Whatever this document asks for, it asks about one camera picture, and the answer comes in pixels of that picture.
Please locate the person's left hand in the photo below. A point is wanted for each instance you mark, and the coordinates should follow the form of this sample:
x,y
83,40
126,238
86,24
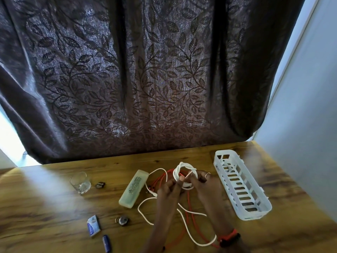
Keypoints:
x,y
168,200

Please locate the person's right hand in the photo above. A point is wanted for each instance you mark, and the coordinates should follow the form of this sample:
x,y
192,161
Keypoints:
x,y
208,194

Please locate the white plastic slotted basket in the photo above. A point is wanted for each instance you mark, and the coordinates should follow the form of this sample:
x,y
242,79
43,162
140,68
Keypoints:
x,y
256,214

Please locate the person's left forearm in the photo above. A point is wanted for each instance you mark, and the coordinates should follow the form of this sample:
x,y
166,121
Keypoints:
x,y
160,234

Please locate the pale green plastic case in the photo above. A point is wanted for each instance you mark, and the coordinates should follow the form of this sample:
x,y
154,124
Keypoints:
x,y
133,189

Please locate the red wristband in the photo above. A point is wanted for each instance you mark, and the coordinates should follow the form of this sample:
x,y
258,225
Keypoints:
x,y
227,235

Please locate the small round silver object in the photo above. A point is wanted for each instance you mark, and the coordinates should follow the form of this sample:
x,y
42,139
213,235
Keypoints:
x,y
122,220

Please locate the small dark metal clip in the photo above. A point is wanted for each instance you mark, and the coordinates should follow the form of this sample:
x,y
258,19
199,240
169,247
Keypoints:
x,y
100,185

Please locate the blue capped clear pen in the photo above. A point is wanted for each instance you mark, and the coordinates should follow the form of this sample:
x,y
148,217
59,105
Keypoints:
x,y
106,243

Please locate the white and blue eraser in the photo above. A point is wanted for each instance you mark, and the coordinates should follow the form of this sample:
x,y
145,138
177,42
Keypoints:
x,y
93,226

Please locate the clear drinking glass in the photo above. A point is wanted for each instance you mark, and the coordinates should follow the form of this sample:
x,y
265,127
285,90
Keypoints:
x,y
81,184

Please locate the brown leaf-patterned curtain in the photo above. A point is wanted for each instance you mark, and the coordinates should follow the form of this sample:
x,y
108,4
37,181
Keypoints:
x,y
144,76

